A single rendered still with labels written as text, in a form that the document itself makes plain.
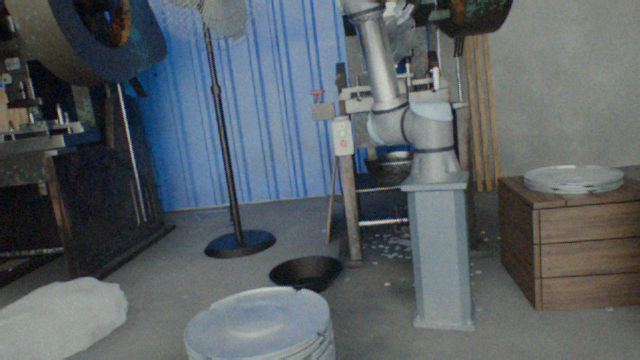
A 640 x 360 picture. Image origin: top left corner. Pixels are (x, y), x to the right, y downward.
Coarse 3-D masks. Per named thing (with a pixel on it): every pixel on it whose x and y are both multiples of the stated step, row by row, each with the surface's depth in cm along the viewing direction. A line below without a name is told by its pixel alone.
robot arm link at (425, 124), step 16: (416, 112) 130; (432, 112) 127; (448, 112) 129; (400, 128) 135; (416, 128) 131; (432, 128) 128; (448, 128) 129; (416, 144) 133; (432, 144) 129; (448, 144) 130
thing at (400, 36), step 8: (392, 24) 172; (400, 24) 176; (408, 24) 180; (392, 32) 176; (400, 32) 180; (408, 32) 184; (392, 40) 181; (400, 40) 185; (408, 40) 188; (392, 48) 186; (400, 48) 189; (408, 48) 193; (392, 56) 189; (400, 56) 193
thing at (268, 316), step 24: (264, 288) 105; (288, 288) 104; (216, 312) 96; (240, 312) 94; (264, 312) 92; (288, 312) 92; (312, 312) 91; (192, 336) 87; (216, 336) 86; (240, 336) 85; (264, 336) 84; (288, 336) 83; (312, 336) 81
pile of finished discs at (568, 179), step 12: (540, 168) 162; (552, 168) 162; (564, 168) 160; (576, 168) 158; (588, 168) 156; (600, 168) 153; (612, 168) 149; (528, 180) 149; (540, 180) 147; (552, 180) 145; (564, 180) 143; (576, 180) 141; (588, 180) 140; (600, 180) 138; (612, 180) 135; (552, 192) 140; (564, 192) 138; (576, 192) 136; (588, 192) 136
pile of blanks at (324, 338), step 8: (328, 320) 88; (328, 328) 87; (320, 336) 84; (328, 336) 87; (304, 344) 80; (312, 344) 81; (320, 344) 85; (328, 344) 87; (192, 352) 83; (288, 352) 78; (296, 352) 80; (304, 352) 80; (312, 352) 83; (320, 352) 83; (328, 352) 86
